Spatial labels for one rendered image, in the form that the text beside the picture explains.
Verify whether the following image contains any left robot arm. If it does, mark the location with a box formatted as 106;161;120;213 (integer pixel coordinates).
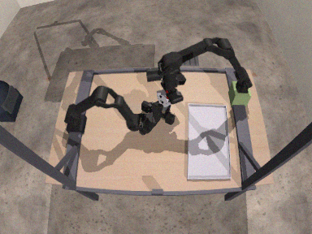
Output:
64;85;163;135

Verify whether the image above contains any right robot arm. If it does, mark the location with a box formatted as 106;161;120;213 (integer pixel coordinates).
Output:
146;37;253;93

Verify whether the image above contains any grey rectangular table frame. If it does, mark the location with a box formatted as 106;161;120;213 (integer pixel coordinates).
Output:
63;67;255;196

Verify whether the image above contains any white shallow rectangular tray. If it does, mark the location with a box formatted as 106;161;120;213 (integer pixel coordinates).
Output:
187;103;231;180

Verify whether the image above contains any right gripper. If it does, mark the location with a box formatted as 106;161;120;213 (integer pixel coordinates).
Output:
160;76;184;105

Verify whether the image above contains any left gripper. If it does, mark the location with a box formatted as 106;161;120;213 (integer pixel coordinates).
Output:
141;101;175;125

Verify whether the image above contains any grey metal bracket with holes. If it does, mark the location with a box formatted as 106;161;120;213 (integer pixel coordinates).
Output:
157;89;172;106

